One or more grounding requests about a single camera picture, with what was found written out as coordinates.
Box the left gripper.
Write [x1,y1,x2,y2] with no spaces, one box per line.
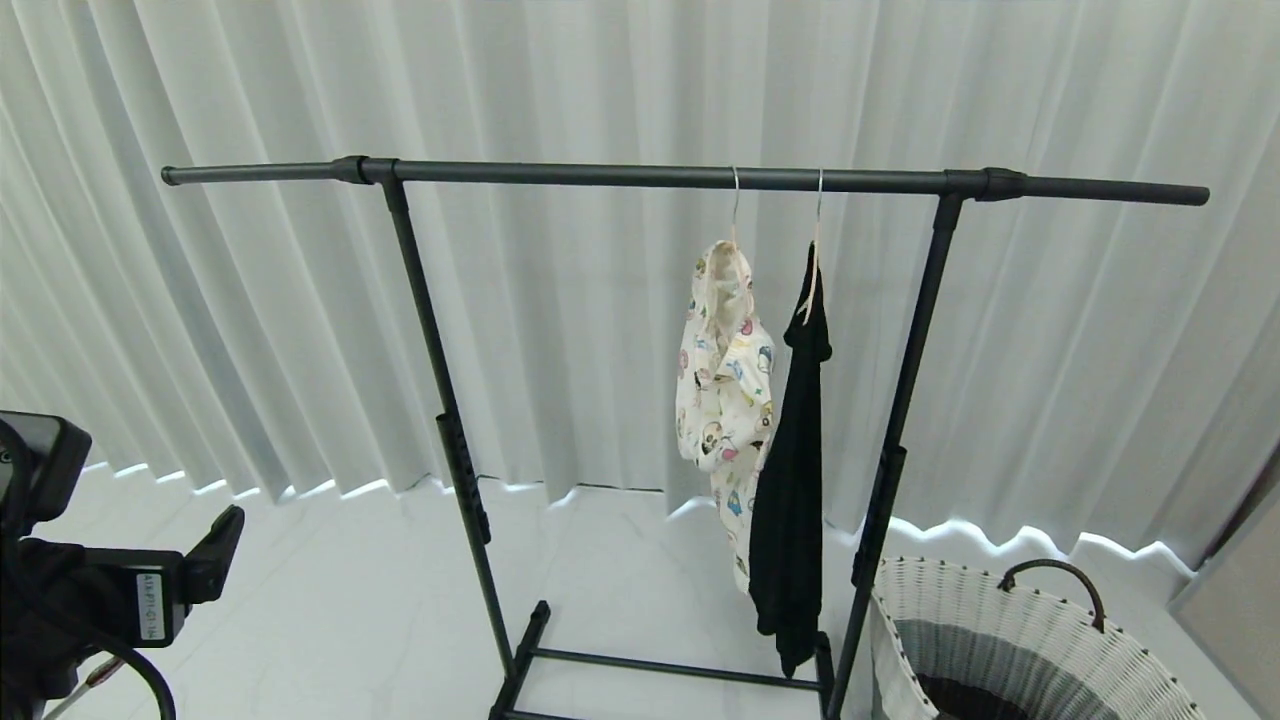
[0,504,247,701]

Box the cream printed garment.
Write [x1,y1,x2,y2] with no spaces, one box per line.
[675,240,777,595]

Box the white curtain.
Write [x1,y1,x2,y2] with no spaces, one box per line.
[0,0,1280,571]

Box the white laundry basket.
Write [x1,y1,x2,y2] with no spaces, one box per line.
[868,557,1206,720]

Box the black clothes rack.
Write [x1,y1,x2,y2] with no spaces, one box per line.
[160,155,1211,720]

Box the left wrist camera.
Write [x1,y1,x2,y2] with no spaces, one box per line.
[0,410,94,536]

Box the black garment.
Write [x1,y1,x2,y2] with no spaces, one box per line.
[747,240,834,681]

